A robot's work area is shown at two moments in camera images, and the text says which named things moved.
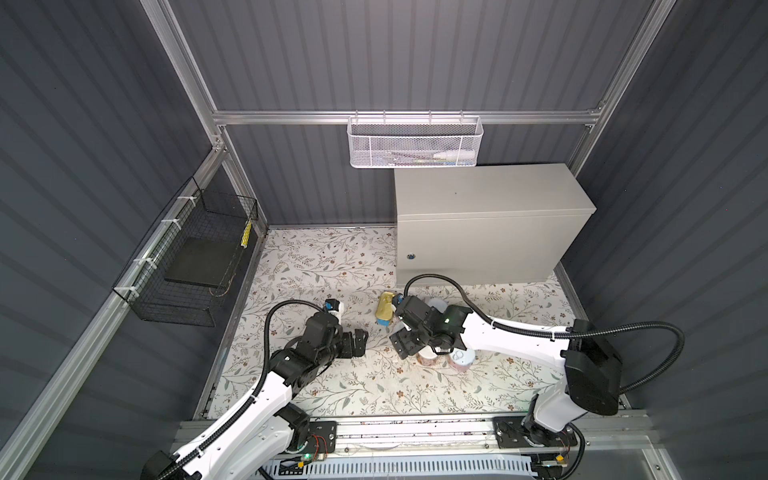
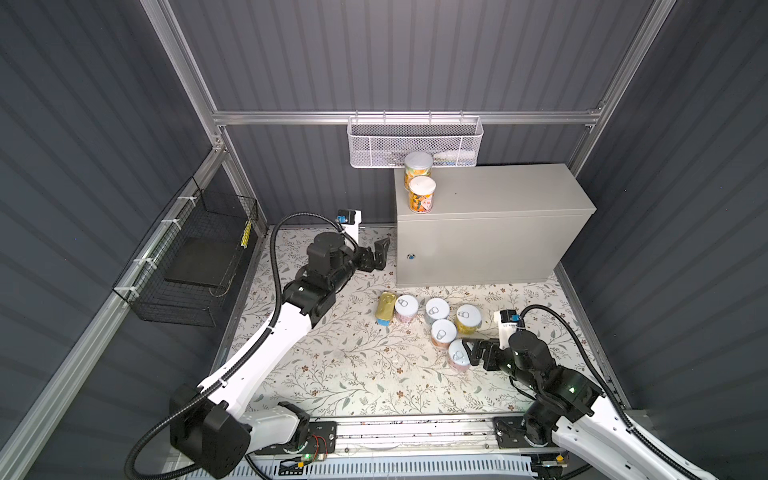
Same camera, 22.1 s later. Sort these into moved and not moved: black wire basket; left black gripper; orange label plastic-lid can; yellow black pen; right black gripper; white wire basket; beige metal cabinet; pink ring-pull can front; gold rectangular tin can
Moved: orange label plastic-lid can; right black gripper; left black gripper
Not moved: gold rectangular tin can; black wire basket; beige metal cabinet; pink ring-pull can front; white wire basket; yellow black pen
